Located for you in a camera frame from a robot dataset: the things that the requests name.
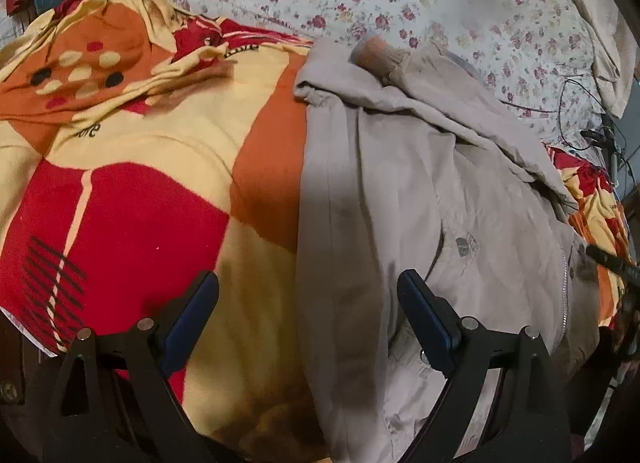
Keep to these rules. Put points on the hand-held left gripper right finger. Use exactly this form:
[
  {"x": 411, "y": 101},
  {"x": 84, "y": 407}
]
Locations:
[{"x": 425, "y": 313}]

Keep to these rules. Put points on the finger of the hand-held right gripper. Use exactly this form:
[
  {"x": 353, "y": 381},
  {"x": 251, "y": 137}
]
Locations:
[{"x": 612, "y": 262}]

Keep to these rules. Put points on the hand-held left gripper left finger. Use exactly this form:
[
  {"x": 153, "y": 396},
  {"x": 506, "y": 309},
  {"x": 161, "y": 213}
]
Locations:
[{"x": 192, "y": 313}]

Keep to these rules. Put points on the red orange printed blanket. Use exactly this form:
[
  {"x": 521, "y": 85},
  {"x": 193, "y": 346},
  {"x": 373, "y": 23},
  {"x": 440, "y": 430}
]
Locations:
[{"x": 150, "y": 153}]

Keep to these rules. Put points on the cream pillow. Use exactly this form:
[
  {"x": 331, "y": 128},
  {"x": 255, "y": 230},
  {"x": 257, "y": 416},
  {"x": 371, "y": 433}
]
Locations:
[{"x": 605, "y": 28}]

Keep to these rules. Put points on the beige jacket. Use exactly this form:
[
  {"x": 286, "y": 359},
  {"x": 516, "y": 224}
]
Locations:
[{"x": 425, "y": 183}]

